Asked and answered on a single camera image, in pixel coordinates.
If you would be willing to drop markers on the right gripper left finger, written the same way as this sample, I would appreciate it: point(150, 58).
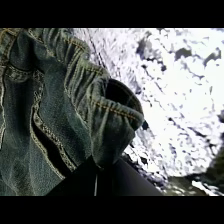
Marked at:
point(81, 183)

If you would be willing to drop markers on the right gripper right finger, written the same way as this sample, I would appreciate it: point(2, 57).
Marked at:
point(123, 181)

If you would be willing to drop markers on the dark jeans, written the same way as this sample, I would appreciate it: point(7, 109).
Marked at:
point(50, 110)

